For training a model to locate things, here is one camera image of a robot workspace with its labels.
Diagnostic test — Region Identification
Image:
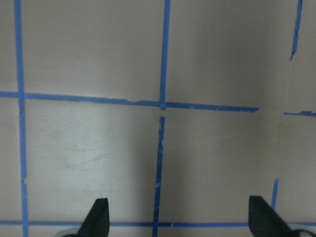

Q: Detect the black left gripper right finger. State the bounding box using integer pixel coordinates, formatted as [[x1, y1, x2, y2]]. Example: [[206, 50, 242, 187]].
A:
[[248, 196, 292, 237]]

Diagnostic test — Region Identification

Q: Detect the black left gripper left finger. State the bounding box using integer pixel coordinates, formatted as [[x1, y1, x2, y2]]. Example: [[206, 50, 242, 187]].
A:
[[78, 198, 109, 237]]

